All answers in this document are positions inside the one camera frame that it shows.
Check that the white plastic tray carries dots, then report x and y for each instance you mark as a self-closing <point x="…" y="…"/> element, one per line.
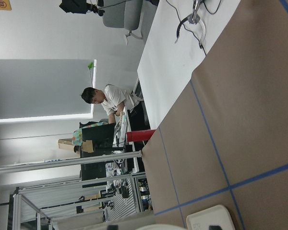
<point x="216" y="215"/>

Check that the grey office chair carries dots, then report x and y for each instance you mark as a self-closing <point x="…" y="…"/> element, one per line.
<point x="123" y="14"/>

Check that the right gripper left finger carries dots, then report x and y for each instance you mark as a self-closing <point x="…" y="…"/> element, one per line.
<point x="112" y="227"/>

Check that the person in white shirt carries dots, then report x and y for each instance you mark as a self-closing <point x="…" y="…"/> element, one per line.
<point x="113" y="99"/>

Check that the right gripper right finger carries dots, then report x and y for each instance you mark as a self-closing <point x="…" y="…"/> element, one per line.
<point x="214" y="227"/>

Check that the red cylinder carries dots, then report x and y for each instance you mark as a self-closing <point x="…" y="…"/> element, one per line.
<point x="141" y="135"/>

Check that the pale yellow cup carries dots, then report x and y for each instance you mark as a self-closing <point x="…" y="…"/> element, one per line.
<point x="160" y="227"/>

